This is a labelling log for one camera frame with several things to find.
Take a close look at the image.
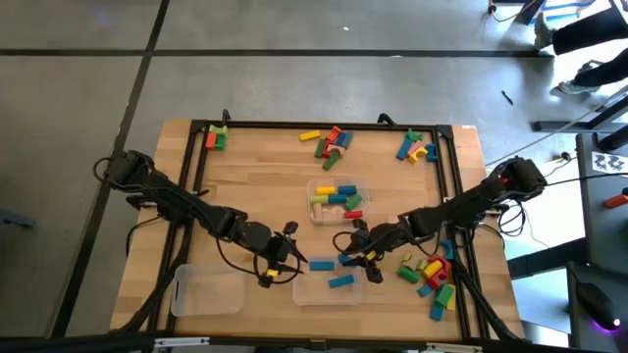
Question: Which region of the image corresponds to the clear plastic bin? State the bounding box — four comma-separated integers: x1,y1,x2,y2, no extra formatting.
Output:
306,176,371,227
291,256,365,307
170,263,246,318

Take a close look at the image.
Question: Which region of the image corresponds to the black desk leg frame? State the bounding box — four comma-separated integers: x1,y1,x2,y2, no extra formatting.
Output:
533,85,628,153

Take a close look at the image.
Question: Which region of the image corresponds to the black aluminium table frame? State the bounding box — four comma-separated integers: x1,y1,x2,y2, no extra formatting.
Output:
146,119,495,344

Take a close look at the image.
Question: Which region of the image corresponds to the blue and black box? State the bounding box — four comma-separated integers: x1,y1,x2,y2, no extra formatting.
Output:
518,0,598,26

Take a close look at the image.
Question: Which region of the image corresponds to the printed paper sheet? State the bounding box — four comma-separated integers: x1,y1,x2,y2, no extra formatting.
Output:
590,150,628,174

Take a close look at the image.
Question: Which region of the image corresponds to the dark desk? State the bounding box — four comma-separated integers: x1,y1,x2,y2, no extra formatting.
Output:
566,131,628,353

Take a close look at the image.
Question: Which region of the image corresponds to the black cable bundle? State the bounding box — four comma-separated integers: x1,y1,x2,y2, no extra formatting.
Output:
117,234,192,334
444,229,524,342

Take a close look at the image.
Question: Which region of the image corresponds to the black computer mouse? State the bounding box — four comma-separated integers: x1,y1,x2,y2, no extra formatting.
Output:
575,280,622,332

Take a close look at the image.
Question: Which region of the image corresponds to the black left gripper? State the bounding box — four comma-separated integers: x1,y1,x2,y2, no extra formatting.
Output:
254,220,310,289

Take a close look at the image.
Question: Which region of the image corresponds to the person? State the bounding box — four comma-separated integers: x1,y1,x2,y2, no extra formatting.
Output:
533,3,628,96

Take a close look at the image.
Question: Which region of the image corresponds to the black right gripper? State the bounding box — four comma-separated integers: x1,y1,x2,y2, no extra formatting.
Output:
339,218,411,285

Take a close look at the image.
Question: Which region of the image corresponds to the orange marker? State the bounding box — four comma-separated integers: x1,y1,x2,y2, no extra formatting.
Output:
603,192,628,210

